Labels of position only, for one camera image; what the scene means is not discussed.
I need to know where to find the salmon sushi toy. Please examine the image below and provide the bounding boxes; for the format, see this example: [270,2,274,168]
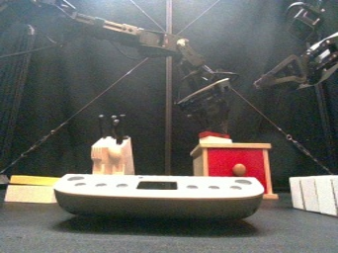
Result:
[197,130,234,145]

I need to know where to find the yellow egg sushi toy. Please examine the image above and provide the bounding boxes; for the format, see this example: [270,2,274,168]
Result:
[3,174,62,205]

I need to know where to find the red wooden drawer box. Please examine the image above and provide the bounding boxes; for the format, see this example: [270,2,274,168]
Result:
[189,142,281,201]

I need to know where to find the wooden knife block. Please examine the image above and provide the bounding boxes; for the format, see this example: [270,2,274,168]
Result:
[90,135,137,176]

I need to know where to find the white toy stove top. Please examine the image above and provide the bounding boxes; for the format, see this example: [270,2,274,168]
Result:
[52,173,267,221]

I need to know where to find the white slatted box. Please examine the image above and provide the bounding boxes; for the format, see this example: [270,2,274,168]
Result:
[288,174,338,217]

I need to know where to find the vertical metal frame pole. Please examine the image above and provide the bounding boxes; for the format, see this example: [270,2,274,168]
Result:
[165,0,174,176]

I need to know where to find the diagonal brace wire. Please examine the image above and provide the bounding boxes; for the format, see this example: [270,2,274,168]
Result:
[230,88,334,176]
[174,0,222,36]
[129,0,169,34]
[0,56,153,175]

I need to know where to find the black knife handle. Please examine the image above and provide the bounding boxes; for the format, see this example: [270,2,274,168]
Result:
[118,114,129,138]
[98,114,110,139]
[113,119,125,146]
[110,115,119,138]

